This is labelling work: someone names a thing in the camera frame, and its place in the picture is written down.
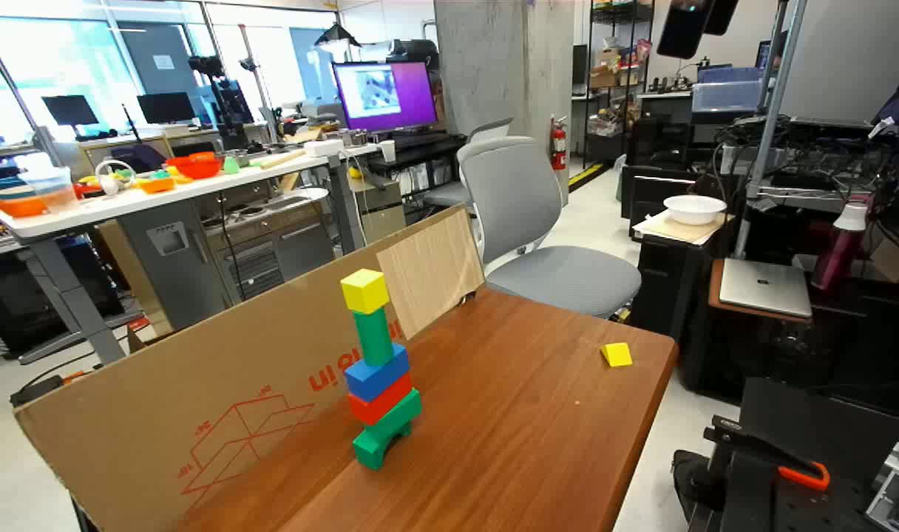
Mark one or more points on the yellow triangular block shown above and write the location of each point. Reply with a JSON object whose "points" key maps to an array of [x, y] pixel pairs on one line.
{"points": [[616, 357]]}

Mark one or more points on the yellow cube block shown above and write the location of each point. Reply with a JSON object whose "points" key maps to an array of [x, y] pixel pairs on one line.
{"points": [[364, 291]]}

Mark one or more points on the green upright block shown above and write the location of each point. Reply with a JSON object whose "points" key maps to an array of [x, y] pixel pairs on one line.
{"points": [[373, 339]]}

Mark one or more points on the blue rectangular block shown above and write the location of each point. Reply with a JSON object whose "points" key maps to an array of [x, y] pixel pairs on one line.
{"points": [[372, 382]]}

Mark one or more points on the red flat block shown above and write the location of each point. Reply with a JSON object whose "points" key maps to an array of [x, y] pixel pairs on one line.
{"points": [[373, 408]]}

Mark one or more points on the green arch block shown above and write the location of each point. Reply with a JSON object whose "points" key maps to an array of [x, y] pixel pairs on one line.
{"points": [[373, 442]]}

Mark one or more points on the light wooden board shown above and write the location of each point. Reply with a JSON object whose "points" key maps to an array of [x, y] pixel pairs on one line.
{"points": [[431, 269]]}

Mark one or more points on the grey office chair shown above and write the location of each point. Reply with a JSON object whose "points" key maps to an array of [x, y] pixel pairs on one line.
{"points": [[518, 203]]}

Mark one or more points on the purple screen monitor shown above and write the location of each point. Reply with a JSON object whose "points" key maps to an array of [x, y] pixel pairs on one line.
{"points": [[387, 96]]}

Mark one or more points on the white bowl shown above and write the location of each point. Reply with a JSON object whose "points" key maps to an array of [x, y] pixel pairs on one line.
{"points": [[694, 209]]}

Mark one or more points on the orange bowl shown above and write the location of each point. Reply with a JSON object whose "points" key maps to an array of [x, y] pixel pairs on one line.
{"points": [[203, 164]]}

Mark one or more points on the white long desk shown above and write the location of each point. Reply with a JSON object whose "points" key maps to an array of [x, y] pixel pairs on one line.
{"points": [[42, 256]]}

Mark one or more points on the silver laptop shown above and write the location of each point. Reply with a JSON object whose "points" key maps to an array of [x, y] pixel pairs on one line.
{"points": [[765, 287]]}

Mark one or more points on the brown cardboard sheet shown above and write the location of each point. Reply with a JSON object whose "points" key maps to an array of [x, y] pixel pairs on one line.
{"points": [[150, 438]]}

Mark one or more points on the maroon water bottle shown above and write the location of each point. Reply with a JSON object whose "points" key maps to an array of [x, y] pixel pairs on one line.
{"points": [[836, 265]]}

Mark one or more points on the orange handled black clamp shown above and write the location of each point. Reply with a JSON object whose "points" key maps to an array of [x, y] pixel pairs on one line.
{"points": [[789, 464]]}

